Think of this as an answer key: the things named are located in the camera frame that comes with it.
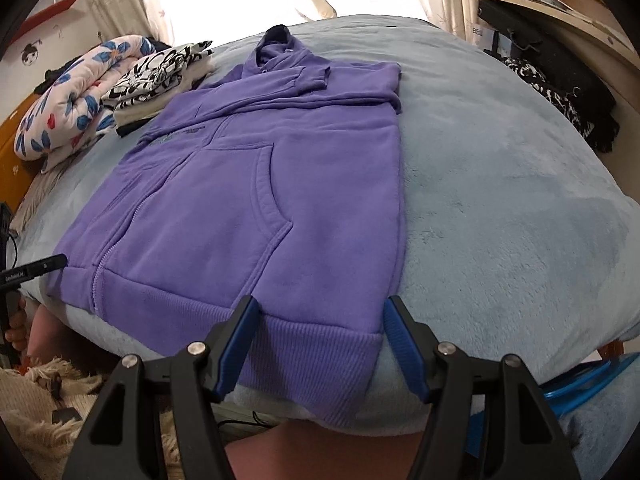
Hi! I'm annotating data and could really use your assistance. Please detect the black and white printed garment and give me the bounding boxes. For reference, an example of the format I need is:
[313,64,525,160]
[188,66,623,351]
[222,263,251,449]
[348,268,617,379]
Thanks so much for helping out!
[100,40,216,111]

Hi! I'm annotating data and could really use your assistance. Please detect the beige pillow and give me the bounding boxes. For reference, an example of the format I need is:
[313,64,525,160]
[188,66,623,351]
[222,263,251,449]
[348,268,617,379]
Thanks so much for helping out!
[10,160,76,233]

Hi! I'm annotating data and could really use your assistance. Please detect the dark clothes pile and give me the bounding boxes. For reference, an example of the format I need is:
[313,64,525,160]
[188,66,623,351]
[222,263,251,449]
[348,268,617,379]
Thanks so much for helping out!
[42,57,83,88]

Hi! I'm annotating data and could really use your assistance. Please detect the purple zip hoodie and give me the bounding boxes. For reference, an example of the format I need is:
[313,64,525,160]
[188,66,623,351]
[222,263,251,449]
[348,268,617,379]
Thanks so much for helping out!
[60,25,403,428]

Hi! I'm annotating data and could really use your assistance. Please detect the papers on shelf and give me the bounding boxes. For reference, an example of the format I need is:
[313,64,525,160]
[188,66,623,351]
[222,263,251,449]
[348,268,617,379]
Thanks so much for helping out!
[550,0,640,46]

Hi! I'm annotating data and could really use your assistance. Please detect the black folded garment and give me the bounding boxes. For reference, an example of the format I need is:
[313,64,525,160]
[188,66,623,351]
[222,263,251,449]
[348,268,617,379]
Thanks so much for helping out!
[116,117,156,137]

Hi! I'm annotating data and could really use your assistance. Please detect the person's right leg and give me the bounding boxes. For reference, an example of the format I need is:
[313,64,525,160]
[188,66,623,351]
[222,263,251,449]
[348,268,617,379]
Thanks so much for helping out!
[222,417,431,480]

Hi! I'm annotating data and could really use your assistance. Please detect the person's left hand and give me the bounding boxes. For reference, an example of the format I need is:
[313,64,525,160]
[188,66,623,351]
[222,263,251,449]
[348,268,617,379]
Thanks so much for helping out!
[5,307,32,356]

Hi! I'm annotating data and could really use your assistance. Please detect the wooden headboard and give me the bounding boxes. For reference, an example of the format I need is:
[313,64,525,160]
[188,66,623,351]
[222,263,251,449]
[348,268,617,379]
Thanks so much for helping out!
[0,92,43,221]

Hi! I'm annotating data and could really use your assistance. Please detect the black cable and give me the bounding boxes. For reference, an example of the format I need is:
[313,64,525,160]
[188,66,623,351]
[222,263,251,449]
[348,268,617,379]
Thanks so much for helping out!
[215,410,281,431]

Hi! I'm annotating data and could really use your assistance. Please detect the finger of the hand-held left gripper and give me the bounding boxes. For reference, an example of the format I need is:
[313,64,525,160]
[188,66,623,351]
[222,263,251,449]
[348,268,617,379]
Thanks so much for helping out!
[0,254,68,288]

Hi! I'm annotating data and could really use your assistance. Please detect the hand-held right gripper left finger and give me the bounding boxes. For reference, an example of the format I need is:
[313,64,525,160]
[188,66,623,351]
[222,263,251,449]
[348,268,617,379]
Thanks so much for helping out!
[60,294,261,480]

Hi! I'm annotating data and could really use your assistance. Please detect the blue-grey fleece blanket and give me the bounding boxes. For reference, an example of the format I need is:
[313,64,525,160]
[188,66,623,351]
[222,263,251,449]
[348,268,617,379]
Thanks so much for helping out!
[10,12,640,461]

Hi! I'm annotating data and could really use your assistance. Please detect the person's left leg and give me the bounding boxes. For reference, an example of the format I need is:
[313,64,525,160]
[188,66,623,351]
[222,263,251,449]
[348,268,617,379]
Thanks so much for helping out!
[27,305,121,361]

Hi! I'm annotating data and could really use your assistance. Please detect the white cardboard box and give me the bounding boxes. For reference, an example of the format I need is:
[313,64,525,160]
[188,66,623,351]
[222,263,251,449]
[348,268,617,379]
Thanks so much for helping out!
[470,15,493,46]

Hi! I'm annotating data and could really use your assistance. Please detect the black and white patterned cloth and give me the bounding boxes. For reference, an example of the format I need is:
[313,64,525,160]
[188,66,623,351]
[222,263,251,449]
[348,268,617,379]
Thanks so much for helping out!
[502,55,601,148]

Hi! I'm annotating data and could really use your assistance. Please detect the blue plastic tub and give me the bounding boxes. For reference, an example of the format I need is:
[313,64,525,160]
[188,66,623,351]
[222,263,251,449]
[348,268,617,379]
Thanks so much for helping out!
[542,352,640,413]

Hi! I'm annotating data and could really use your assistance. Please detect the shaggy cream rug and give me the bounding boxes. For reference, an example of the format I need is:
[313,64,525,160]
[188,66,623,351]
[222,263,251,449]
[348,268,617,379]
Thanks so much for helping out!
[0,355,181,480]

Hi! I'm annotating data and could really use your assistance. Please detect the black bag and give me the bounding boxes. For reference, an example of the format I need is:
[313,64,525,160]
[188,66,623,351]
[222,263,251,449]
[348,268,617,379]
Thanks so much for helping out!
[477,0,618,153]

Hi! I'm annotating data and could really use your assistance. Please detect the red wall shelf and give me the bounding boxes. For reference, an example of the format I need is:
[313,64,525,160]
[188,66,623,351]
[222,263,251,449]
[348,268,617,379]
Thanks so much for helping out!
[10,0,83,46]

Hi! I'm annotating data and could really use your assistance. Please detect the floral padded quilt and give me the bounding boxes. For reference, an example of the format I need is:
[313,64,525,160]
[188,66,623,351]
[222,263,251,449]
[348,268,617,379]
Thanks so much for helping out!
[14,35,168,173]

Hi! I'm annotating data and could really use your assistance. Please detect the person's leg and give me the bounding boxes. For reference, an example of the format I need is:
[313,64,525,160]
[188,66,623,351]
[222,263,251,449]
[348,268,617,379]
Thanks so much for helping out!
[222,417,431,480]
[27,305,121,361]

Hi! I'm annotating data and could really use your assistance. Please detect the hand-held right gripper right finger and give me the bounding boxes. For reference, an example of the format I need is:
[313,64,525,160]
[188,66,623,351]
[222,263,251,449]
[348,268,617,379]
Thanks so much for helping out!
[382,294,583,480]

